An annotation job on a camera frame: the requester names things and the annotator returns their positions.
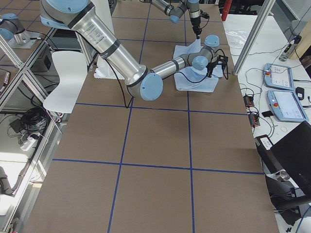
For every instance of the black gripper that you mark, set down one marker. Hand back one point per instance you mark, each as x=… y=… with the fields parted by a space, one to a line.
x=209 y=70
x=195 y=24

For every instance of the light blue button-up shirt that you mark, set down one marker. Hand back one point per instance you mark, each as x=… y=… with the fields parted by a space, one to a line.
x=191 y=79

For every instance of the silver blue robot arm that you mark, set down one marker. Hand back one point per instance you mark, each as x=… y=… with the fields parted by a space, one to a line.
x=175 y=13
x=141 y=82

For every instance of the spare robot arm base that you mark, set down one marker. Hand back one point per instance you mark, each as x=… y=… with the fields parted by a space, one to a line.
x=12 y=30

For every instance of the clear plastic bag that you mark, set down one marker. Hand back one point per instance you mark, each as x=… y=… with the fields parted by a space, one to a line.
x=236 y=38

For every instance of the red fire extinguisher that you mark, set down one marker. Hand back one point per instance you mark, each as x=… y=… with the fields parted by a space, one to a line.
x=226 y=9

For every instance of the upper blue teach pendant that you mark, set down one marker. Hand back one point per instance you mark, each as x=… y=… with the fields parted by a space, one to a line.
x=279 y=77

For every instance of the blue teach pendant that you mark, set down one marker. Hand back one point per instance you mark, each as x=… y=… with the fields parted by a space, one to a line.
x=279 y=77
x=286 y=106

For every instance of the lower blue teach pendant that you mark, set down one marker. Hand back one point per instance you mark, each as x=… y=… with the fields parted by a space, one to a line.
x=286 y=106

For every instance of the black laptop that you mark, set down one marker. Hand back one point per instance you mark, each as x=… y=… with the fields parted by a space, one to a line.
x=291 y=153

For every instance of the white plastic chair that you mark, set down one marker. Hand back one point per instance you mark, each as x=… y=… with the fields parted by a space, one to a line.
x=71 y=67

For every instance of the white power strip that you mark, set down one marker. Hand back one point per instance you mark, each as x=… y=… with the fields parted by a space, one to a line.
x=28 y=143

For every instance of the grey aluminium post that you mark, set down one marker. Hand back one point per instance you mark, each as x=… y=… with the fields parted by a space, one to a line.
x=258 y=24

